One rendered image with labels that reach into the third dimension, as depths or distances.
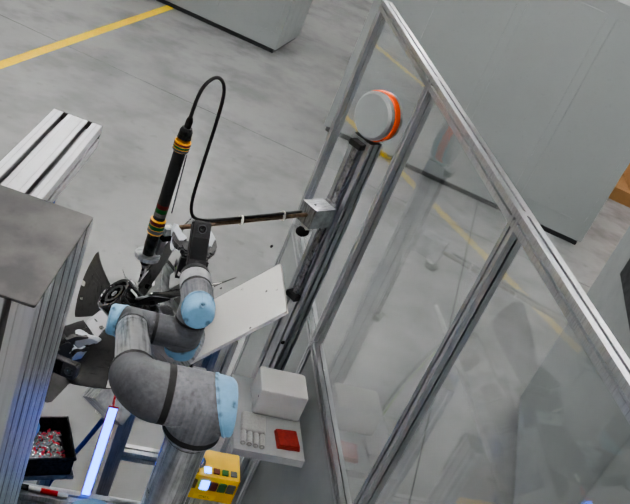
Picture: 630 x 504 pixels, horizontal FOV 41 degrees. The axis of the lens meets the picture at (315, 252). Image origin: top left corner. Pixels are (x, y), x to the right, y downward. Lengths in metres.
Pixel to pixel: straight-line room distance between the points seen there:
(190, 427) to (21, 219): 0.57
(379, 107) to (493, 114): 5.02
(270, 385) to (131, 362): 1.25
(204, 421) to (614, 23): 6.26
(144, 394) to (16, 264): 0.51
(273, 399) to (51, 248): 1.72
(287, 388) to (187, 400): 1.28
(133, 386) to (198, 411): 0.13
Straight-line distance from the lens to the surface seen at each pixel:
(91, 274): 2.81
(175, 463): 1.69
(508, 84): 7.51
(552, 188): 7.76
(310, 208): 2.64
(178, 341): 1.96
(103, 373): 2.33
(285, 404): 2.83
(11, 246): 1.17
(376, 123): 2.59
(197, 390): 1.57
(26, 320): 1.09
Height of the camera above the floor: 2.67
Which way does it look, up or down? 28 degrees down
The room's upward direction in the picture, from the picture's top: 23 degrees clockwise
